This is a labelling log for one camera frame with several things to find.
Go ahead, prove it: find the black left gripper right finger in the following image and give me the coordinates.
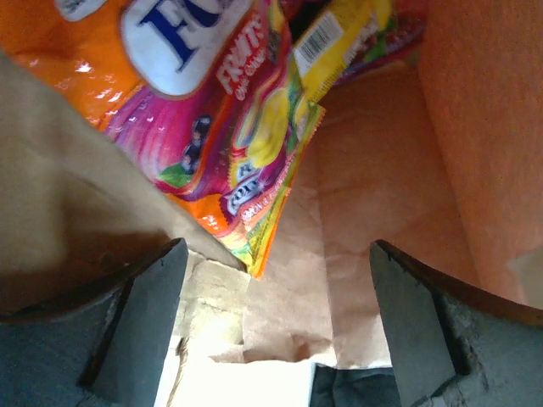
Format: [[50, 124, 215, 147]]
[[370, 240, 542, 406]]

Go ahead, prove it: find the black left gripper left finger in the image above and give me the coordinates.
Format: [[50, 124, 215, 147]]
[[1, 238, 188, 406]]

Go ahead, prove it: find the twisted paper bag handle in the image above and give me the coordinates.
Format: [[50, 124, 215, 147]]
[[166, 337, 189, 407]]

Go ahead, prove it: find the red paper bag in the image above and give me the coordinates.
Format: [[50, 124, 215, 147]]
[[1, 1, 542, 368]]

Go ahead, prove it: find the orange Fox's fruits packet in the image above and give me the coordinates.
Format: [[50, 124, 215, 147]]
[[1, 1, 322, 277]]

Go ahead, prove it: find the yellow snack bar packet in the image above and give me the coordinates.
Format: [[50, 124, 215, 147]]
[[294, 1, 394, 103]]

